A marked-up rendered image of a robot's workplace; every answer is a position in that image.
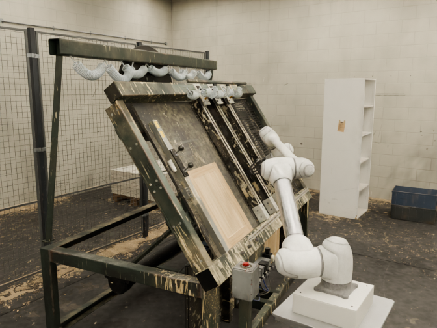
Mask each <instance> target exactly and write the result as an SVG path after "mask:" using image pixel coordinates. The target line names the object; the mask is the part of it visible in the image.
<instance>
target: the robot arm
mask: <svg viewBox="0 0 437 328"><path fill-rule="evenodd" d="M259 136H260V137H261V140H262V141H263V142H264V143H265V145H266V146H267V147H268V148H269V149H270V150H271V153H270V154H269V155H267V156H266V157H265V158H263V159H261V160H259V159H256V160H255V162H254V163H253V164H252V165H251V166H250V167H249V169H250V170H249V171H247V173H246V176H247V175H249V176H250V175H251V174H253V175H257V174H261V175H262V177H263V178H264V179H266V180H268V181H270V183H271V184H272V186H274V188H275V192H276V198H277V201H278V206H279V210H280V216H281V220H282V225H283V229H284V234H285V240H284V241H283V243H282V248H281V249H279V250H278V252H277V253H276V256H275V264H276V268H277V271H278V272H279V273H280V274H281V275H283V276H286V277H289V278H293V279H311V278H315V277H321V282H320V283H319V284H318V285H316V286H314V291H316V292H323V293H326V294H330V295H334V296H337V297H340V298H342V299H348V298H349V296H350V294H351V293H352V292H353V291H354V290H355V289H356V288H358V284H356V283H353V282H352V271H353V257H352V250H351V247H350V245H349V244H348V242H347V240H346V239H344V238H341V237H336V236H332V237H329V238H326V239H325V240H324V241H323V244H322V245H320V246H318V247H314V246H313V245H312V244H311V242H310V240H309V239H308V238H307V237H306V236H304V234H303V231H302V225H301V222H300V217H299V214H298V210H297V204H296V201H295V196H294V193H293V188H292V185H291V182H292V180H293V179H297V178H309V177H310V176H312V175H313V174H314V165H313V163H312V162H311V161H310V160H308V159H306V158H303V157H297V156H295V155H294V154H293V151H294V150H293V147H292V146H291V144H289V143H285V144H283V143H282V142H281V140H280V138H279V136H278V135H277V134H276V132H275V131H274V130H273V129H272V128H270V127H268V126H265V127H264V128H262V129H261V130H260V131H259ZM257 162H258V165H256V166H255V167H253V166H254V165H255V164H256V163H257ZM252 167H253V168H252ZM256 167H259V168H258V169H256V170H255V171H253V172H252V170H253V169H255V168H256ZM260 169H261V172H257V173H255V172H256V171H258V170H260Z"/></svg>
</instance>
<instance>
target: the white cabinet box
mask: <svg viewBox="0 0 437 328"><path fill-rule="evenodd" d="M375 89H376V79H368V78H348V79H325V82H324V111H323V141H322V156H321V185H320V201H319V213H322V214H327V215H334V216H338V217H345V218H349V219H357V218H359V217H360V216H361V215H362V214H364V213H365V212H366V211H367V209H368V198H369V179H370V168H371V149H372V138H373V119H374V108H375Z"/></svg>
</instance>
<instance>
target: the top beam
mask: <svg viewBox="0 0 437 328"><path fill-rule="evenodd" d="M193 84H196V83H153V82H131V81H113V82H112V83H111V84H110V85H109V86H108V87H107V88H106V89H105V90H104V92H105V94H106V96H107V97H108V99H109V101H110V103H111V104H113V103H114V102H115V101H116V100H123V101H124V103H150V102H178V101H194V100H191V99H190V98H188V97H187V93H188V90H187V88H188V89H189V90H195V88H194V86H193ZM200 86H201V88H202V89H208V87H207V84H200ZM216 87H217V89H218V90H222V89H221V88H220V86H219V84H217V86H216ZM228 87H230V89H232V88H234V90H237V88H238V86H237V85H230V86H228ZM240 88H242V90H241V91H242V92H243V94H242V96H241V97H240V98H248V97H249V96H253V95H255V94H256V91H255V90H254V88H253V86H252V85H240ZM240 88H238V89H240Z"/></svg>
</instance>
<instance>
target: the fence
mask: <svg viewBox="0 0 437 328"><path fill-rule="evenodd" d="M155 121H157V120H152V121H151V122H149V123H148V124H149V126H150V128H151V129H152V131H153V134H154V135H155V137H156V139H157V140H158V142H159V144H160V145H161V148H162V149H163V151H164V153H165V155H166V157H167V158H168V160H172V162H173V164H174V166H175V168H176V170H177V171H176V172H175V173H176V174H177V176H178V178H179V180H180V182H181V183H182V185H183V187H184V188H186V187H188V188H189V190H190V192H191V193H192V195H193V197H192V198H190V200H191V201H192V203H193V205H194V207H195V208H196V211H197V212H198V214H199V216H200V217H201V219H202V221H203V223H204V224H205V227H206V228H207V230H208V232H209V233H210V235H211V237H212V239H213V241H214V242H215V245H216V246H217V248H218V250H219V251H220V253H221V255H222V254H224V253H226V252H228V251H229V248H228V246H227V245H226V242H225V241H224V239H223V237H222V236H221V234H220V232H219V230H218V228H217V226H216V225H215V223H214V221H213V220H212V218H211V216H210V214H209V212H208V210H207V209H206V207H205V205H204V203H203V202H202V199H201V198H200V196H199V194H198V193H197V191H196V189H195V188H194V186H193V184H192V182H191V180H190V178H189V177H188V176H187V177H184V176H183V174H182V172H181V171H180V169H179V167H178V165H177V163H176V162H175V160H174V158H173V156H172V154H171V153H170V151H169V150H170V149H173V148H172V146H171V145H170V143H169V141H168V139H167V138H166V135H165V134H164V132H163V130H162V129H161V127H160V125H159V123H158V121H157V123H158V125H159V127H160V128H157V126H156V125H155ZM159 131H162V132H163V134H164V136H165V137H164V138H163V137H162V135H161V133H160V132H159Z"/></svg>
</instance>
